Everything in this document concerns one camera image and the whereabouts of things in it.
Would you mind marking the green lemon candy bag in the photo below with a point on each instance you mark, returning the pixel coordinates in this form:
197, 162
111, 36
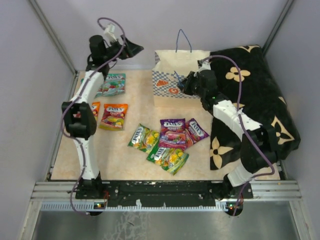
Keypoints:
170, 160
144, 139

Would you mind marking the green mint candy bag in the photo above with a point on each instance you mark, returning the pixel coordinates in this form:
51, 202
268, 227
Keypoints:
114, 84
98, 91

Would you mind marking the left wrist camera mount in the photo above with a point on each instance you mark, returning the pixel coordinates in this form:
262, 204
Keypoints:
109, 32

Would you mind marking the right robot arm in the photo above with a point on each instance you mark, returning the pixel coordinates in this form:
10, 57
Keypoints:
259, 148

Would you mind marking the checkered paper bag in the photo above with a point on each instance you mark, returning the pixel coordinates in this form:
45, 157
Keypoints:
171, 67

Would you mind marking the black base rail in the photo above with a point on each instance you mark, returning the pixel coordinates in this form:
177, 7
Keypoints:
159, 193

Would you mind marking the black floral pillow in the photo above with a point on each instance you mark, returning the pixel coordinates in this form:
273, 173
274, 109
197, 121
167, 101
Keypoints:
244, 77

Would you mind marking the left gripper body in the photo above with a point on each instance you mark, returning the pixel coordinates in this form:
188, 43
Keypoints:
114, 50

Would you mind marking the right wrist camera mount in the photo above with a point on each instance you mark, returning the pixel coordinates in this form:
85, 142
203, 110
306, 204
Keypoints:
203, 65

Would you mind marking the orange fruits candy bag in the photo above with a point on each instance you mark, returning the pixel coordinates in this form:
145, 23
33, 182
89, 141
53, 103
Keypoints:
95, 108

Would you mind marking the purple candy bag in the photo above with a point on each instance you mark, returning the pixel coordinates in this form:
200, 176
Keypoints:
173, 133
194, 132

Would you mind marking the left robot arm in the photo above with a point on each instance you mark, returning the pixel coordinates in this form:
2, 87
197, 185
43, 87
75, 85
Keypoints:
80, 124

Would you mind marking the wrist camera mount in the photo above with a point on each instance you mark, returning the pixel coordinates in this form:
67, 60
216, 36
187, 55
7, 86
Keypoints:
109, 32
203, 65

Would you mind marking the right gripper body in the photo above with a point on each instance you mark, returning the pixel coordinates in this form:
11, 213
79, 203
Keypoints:
192, 86

